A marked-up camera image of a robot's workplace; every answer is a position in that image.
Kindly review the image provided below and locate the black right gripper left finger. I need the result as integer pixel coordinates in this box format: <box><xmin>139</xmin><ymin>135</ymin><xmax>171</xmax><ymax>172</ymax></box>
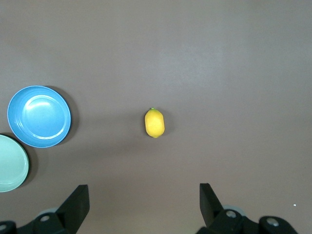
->
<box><xmin>18</xmin><ymin>184</ymin><xmax>90</xmax><ymax>234</ymax></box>

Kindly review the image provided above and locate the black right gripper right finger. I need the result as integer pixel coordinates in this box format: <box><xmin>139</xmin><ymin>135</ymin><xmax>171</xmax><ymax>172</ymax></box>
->
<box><xmin>196</xmin><ymin>183</ymin><xmax>260</xmax><ymax>234</ymax></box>

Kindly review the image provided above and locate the yellow lemon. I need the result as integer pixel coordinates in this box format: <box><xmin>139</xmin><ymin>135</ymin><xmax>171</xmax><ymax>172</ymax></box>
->
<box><xmin>144</xmin><ymin>107</ymin><xmax>166</xmax><ymax>139</ymax></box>

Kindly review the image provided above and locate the light green plate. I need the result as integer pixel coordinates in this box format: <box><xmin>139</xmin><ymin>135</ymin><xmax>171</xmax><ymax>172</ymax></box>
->
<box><xmin>0</xmin><ymin>134</ymin><xmax>30</xmax><ymax>193</ymax></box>

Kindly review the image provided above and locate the blue plate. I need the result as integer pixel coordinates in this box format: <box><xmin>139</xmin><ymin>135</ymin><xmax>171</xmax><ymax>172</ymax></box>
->
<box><xmin>7</xmin><ymin>85</ymin><xmax>72</xmax><ymax>148</ymax></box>

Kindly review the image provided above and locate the brown table cover mat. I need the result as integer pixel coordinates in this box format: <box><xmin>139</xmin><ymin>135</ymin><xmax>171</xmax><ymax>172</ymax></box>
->
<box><xmin>0</xmin><ymin>0</ymin><xmax>312</xmax><ymax>234</ymax></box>

